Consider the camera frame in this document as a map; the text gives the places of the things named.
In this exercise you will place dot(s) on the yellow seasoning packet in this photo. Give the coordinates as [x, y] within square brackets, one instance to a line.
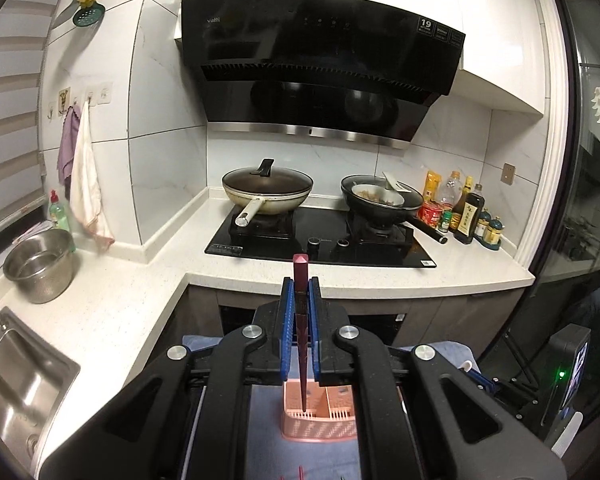
[431, 185]

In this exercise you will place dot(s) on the white wall socket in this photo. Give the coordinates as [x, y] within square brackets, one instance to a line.
[103, 94]

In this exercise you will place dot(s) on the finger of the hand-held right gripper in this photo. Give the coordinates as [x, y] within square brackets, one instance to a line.
[485, 384]

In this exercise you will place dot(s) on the yellow-cap dark bottle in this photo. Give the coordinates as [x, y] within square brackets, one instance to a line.
[466, 192]

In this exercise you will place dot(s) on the dark soy sauce bottle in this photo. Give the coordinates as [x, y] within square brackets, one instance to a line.
[470, 222]

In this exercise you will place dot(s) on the black wok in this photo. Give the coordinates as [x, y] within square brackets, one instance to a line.
[380, 215]

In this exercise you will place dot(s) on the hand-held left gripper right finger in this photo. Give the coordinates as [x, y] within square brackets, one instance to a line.
[314, 332]

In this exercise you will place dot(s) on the steel pot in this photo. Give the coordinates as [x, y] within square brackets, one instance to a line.
[40, 280]

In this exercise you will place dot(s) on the green dish soap bottle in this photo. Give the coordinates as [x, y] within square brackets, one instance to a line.
[59, 212]

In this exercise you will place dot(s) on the teal seasoning jar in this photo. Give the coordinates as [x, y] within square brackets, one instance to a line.
[494, 232]
[482, 221]

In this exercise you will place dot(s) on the pink utensil basket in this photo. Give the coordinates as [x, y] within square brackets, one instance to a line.
[320, 425]

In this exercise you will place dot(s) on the red instant noodle cup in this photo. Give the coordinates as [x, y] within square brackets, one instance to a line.
[430, 215]

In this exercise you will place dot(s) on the white spatula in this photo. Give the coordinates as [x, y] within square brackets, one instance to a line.
[395, 182]

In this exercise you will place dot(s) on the white dish towel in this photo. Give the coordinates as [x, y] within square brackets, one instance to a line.
[85, 175]

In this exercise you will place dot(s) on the glass wok lid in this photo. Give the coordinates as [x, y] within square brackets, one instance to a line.
[275, 180]

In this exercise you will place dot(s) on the glass sliding door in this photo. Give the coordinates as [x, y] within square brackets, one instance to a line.
[595, 185]

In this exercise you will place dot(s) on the purple cloth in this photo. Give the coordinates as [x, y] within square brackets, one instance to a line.
[67, 150]

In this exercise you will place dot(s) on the steel sink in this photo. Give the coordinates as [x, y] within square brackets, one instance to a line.
[25, 390]

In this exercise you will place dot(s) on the bronze wall socket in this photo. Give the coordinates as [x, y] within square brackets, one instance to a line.
[508, 173]

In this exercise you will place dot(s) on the small green-cap jar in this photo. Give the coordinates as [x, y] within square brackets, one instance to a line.
[446, 222]

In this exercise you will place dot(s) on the black gas stove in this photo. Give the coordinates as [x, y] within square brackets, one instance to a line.
[325, 232]

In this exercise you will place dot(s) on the green skimmer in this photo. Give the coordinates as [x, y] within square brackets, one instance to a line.
[87, 16]

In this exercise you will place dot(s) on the clear plastic bottle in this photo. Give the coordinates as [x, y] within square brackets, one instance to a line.
[450, 190]

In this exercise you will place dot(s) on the black range hood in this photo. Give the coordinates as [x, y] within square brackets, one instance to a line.
[320, 50]

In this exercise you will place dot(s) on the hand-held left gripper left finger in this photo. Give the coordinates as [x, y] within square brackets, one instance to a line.
[286, 332]

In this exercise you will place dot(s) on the cream wok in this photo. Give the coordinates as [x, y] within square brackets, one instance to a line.
[280, 203]

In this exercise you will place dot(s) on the window blind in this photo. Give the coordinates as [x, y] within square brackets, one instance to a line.
[10, 110]

